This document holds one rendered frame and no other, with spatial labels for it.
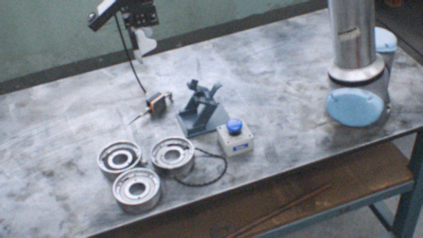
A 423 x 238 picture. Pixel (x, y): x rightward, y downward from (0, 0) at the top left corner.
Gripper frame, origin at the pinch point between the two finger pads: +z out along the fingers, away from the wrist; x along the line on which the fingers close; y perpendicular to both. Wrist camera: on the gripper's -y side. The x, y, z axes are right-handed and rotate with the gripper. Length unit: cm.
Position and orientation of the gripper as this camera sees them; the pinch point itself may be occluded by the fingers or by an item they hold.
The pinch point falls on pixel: (136, 55)
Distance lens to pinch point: 131.2
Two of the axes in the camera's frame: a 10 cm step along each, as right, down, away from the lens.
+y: 9.6, -2.6, 1.0
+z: 1.4, 7.6, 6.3
